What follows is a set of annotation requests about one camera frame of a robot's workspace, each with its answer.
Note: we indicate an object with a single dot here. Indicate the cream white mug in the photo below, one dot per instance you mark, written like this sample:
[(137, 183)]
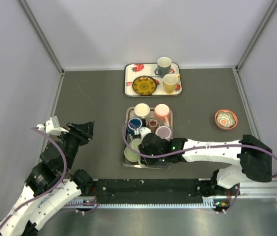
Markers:
[(142, 110)]

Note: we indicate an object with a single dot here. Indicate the yellow mug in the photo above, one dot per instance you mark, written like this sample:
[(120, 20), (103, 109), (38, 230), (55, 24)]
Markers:
[(170, 82)]

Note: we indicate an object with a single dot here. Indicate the dark blue mug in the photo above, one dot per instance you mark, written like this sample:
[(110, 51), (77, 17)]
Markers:
[(134, 125)]

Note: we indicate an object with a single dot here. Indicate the silver metal tray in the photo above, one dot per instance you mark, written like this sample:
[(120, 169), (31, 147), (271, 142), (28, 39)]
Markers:
[(161, 164)]

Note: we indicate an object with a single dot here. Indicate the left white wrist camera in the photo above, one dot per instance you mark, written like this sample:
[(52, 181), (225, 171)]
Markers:
[(52, 127)]

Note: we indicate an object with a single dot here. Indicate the light green mug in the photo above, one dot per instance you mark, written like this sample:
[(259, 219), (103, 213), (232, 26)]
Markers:
[(131, 156)]

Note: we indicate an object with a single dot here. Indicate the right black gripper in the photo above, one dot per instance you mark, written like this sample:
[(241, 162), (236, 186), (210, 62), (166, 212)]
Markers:
[(149, 162)]

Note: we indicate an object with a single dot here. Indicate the grey green mug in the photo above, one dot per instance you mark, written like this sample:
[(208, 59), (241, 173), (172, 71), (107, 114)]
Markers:
[(163, 66)]

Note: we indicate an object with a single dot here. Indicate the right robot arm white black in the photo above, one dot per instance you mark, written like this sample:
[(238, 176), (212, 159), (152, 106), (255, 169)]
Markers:
[(247, 158)]

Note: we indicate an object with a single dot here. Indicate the yellow patterned plate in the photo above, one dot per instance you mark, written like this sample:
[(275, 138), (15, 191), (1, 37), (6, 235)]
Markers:
[(144, 85)]

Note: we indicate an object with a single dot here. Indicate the black gold mug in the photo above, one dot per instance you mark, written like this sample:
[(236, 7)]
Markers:
[(153, 124)]

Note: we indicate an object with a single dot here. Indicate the grey slotted cable duct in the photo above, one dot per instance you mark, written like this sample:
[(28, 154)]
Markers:
[(203, 204)]

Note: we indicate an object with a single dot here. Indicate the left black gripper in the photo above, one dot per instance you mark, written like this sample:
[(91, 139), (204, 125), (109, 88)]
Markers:
[(84, 132)]

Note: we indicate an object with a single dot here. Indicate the pink patterned bowl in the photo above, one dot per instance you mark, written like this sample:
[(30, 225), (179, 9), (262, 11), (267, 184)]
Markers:
[(225, 119)]

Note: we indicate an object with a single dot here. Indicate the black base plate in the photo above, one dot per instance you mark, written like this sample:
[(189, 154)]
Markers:
[(152, 191)]

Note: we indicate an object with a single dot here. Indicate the strawberry pattern white tray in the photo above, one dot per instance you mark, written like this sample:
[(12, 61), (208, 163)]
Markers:
[(135, 70)]

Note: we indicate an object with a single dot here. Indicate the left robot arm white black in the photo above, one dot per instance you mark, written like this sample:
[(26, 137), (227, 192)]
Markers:
[(45, 190)]

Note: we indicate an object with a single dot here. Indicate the pink mug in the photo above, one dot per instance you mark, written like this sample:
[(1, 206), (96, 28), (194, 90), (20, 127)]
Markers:
[(162, 113)]

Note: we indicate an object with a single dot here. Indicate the mauve purple mug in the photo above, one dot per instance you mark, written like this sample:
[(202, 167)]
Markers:
[(164, 132)]

